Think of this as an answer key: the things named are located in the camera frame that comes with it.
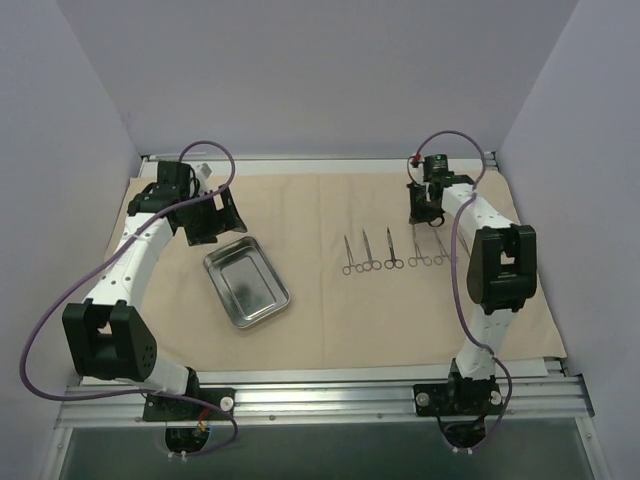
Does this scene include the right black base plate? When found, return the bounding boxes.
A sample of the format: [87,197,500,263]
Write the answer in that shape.
[412,382,503,417]

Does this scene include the surgical forceps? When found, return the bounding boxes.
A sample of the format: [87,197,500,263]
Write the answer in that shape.
[408,227,433,268]

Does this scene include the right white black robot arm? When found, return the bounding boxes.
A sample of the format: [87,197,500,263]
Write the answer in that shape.
[407,154,537,413]

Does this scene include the steel instrument tray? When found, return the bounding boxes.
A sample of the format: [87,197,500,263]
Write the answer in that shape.
[203,236,291,329]

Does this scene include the surgical scissors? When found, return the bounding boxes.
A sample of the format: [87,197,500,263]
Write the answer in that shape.
[362,230,382,271]
[384,227,404,270]

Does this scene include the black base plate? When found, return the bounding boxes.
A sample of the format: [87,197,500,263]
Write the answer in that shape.
[412,382,503,417]
[142,387,236,422]

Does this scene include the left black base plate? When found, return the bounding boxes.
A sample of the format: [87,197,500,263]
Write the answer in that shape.
[142,387,236,422]

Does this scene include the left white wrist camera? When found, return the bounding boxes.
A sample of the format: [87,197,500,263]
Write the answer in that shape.
[194,163,212,181]

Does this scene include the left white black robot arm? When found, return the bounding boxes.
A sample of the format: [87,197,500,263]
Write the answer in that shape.
[62,161,246,419]

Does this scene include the aluminium right side rail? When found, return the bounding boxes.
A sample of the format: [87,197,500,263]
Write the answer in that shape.
[479,153,566,378]

